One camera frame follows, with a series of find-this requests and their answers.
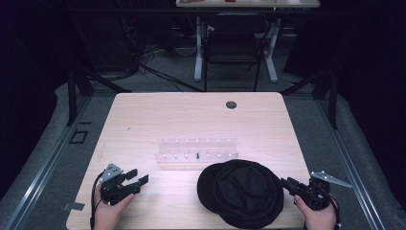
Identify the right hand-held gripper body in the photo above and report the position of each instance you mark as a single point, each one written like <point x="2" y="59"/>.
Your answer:
<point x="314" y="196"/>

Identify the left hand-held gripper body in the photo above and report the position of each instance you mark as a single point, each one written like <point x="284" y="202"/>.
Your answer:
<point x="118" y="191"/>

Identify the black cap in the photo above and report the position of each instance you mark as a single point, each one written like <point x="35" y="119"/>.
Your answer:
<point x="242" y="195"/>

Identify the person's right hand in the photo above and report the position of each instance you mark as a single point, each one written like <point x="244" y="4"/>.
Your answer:
<point x="319" y="220"/>

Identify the person's left hand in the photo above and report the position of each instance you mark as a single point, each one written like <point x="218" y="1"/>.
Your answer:
<point x="107" y="215"/>

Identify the grey tape strip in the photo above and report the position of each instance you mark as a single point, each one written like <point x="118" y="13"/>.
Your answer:
<point x="74" y="206"/>

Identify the clear acrylic peg rack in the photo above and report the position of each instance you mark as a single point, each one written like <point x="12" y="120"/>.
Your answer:
<point x="196" y="150"/>

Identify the dark round table grommet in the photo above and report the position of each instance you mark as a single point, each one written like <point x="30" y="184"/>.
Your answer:
<point x="231" y="104"/>

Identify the black chair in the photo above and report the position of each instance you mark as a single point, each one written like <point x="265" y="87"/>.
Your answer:
<point x="234" y="43"/>

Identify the white-legged desk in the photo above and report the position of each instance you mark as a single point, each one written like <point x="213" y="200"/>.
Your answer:
<point x="249" y="4"/>

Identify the metal floor rail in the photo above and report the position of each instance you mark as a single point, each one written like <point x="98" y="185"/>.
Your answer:
<point x="351" y="172"/>
<point x="41" y="172"/>

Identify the black metal frame stand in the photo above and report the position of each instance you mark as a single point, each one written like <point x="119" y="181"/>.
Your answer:
<point x="332" y="99"/>
<point x="72" y="96"/>

